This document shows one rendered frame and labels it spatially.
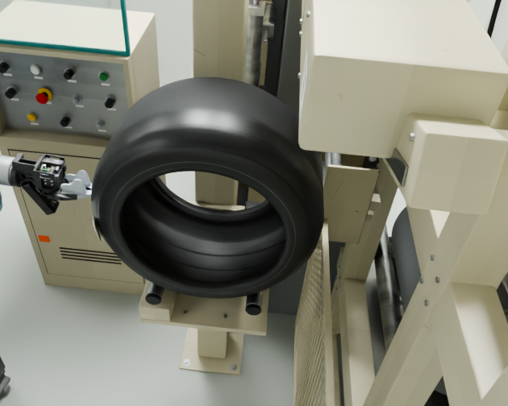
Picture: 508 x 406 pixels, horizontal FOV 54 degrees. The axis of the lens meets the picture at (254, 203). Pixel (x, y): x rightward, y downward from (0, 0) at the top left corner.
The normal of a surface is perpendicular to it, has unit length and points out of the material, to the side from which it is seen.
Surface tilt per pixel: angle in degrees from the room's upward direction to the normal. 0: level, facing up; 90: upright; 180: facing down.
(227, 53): 90
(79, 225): 90
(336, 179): 90
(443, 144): 72
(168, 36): 90
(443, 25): 0
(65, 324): 0
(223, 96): 4
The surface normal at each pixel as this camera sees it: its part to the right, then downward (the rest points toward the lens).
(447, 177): -0.06, 0.40
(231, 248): -0.13, -0.75
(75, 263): -0.08, 0.66
